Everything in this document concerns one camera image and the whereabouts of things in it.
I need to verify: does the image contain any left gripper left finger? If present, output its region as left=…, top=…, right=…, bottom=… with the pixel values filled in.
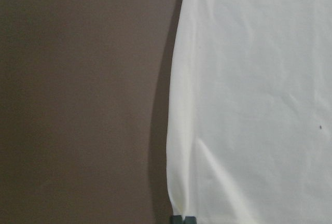
left=170, top=215, right=183, bottom=224

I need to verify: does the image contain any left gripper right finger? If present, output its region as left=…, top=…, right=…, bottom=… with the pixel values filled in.
left=184, top=216, right=197, bottom=224

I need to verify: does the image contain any cream long-sleeve cat shirt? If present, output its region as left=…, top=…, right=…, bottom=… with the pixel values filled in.
left=167, top=0, right=331, bottom=223

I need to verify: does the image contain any brown paper table cover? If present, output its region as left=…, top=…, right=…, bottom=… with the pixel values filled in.
left=1, top=0, right=182, bottom=223

